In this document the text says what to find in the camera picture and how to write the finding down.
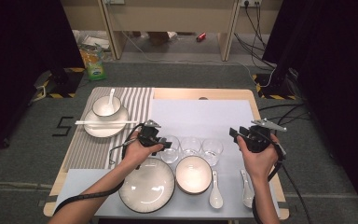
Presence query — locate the black wall cable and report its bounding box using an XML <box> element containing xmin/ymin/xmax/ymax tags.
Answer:
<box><xmin>233</xmin><ymin>31</ymin><xmax>278</xmax><ymax>70</ymax></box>
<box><xmin>243</xmin><ymin>3</ymin><xmax>269</xmax><ymax>52</ymax></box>

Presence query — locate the cardboard box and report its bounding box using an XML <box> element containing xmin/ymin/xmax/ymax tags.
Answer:
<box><xmin>147</xmin><ymin>31</ymin><xmax>179</xmax><ymax>47</ymax></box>

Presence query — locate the beige desk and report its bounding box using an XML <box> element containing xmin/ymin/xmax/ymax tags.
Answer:
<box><xmin>59</xmin><ymin>0</ymin><xmax>283</xmax><ymax>63</ymax></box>

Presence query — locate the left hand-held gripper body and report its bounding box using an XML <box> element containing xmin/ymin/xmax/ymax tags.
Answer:
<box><xmin>136</xmin><ymin>119</ymin><xmax>162</xmax><ymax>148</ymax></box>

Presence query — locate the green packet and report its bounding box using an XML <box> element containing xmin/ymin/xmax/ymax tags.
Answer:
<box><xmin>85</xmin><ymin>59</ymin><xmax>108</xmax><ymax>82</ymax></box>

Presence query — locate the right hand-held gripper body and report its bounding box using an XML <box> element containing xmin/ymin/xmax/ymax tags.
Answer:
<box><xmin>239</xmin><ymin>118</ymin><xmax>288</xmax><ymax>154</ymax></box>

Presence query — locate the black stand base hazard tape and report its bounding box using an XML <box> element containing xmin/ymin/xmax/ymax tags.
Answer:
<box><xmin>251</xmin><ymin>68</ymin><xmax>299</xmax><ymax>101</ymax></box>
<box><xmin>34</xmin><ymin>68</ymin><xmax>85</xmax><ymax>100</ymax></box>

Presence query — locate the clear plastic bag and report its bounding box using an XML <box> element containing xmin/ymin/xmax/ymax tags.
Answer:
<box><xmin>73</xmin><ymin>30</ymin><xmax>111</xmax><ymax>50</ymax></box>

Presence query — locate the white bowl dark rim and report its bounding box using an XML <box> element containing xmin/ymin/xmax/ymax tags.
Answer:
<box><xmin>176</xmin><ymin>185</ymin><xmax>212</xmax><ymax>196</ymax></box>
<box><xmin>174</xmin><ymin>154</ymin><xmax>213</xmax><ymax>192</ymax></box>
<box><xmin>91</xmin><ymin>94</ymin><xmax>122</xmax><ymax>119</ymax></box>

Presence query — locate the person's right hand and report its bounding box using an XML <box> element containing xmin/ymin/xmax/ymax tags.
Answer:
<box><xmin>236</xmin><ymin>133</ymin><xmax>282</xmax><ymax>188</ymax></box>

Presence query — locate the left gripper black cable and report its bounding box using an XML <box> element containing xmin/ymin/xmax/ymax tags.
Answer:
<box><xmin>52</xmin><ymin>122</ymin><xmax>145</xmax><ymax>216</ymax></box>

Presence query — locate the white wall socket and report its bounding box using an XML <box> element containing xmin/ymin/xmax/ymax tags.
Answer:
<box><xmin>240</xmin><ymin>0</ymin><xmax>263</xmax><ymax>7</ymax></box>

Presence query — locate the clear drinking glass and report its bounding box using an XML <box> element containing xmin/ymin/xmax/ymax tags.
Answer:
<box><xmin>159</xmin><ymin>135</ymin><xmax>181</xmax><ymax>164</ymax></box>
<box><xmin>180</xmin><ymin>135</ymin><xmax>203</xmax><ymax>158</ymax></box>
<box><xmin>200</xmin><ymin>137</ymin><xmax>225</xmax><ymax>167</ymax></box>

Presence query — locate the black floor cable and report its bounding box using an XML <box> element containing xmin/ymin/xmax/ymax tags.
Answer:
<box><xmin>257</xmin><ymin>104</ymin><xmax>307</xmax><ymax>112</ymax></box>
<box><xmin>273</xmin><ymin>104</ymin><xmax>313</xmax><ymax>224</ymax></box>

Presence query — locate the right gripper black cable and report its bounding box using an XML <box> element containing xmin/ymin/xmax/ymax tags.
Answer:
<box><xmin>251</xmin><ymin>136</ymin><xmax>287</xmax><ymax>224</ymax></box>

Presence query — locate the person's left hand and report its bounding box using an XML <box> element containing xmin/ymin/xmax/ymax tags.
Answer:
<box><xmin>121</xmin><ymin>136</ymin><xmax>165</xmax><ymax>172</ymax></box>

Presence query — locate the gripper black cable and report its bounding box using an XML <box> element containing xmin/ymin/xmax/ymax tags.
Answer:
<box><xmin>251</xmin><ymin>136</ymin><xmax>287</xmax><ymax>224</ymax></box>
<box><xmin>52</xmin><ymin>122</ymin><xmax>145</xmax><ymax>216</ymax></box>

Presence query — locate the white plate dark rim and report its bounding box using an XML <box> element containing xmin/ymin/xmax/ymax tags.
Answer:
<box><xmin>117</xmin><ymin>157</ymin><xmax>176</xmax><ymax>215</ymax></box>
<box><xmin>83</xmin><ymin>105</ymin><xmax>130</xmax><ymax>139</ymax></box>

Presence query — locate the black curtain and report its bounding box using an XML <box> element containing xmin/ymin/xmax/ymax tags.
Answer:
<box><xmin>262</xmin><ymin>0</ymin><xmax>358</xmax><ymax>216</ymax></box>
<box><xmin>0</xmin><ymin>0</ymin><xmax>85</xmax><ymax>157</ymax></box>

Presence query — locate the white table sheet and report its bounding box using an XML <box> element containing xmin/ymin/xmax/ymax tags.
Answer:
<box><xmin>52</xmin><ymin>98</ymin><xmax>282</xmax><ymax>220</ymax></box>

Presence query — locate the striped woven placemat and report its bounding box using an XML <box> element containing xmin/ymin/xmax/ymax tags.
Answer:
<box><xmin>63</xmin><ymin>87</ymin><xmax>154</xmax><ymax>172</ymax></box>

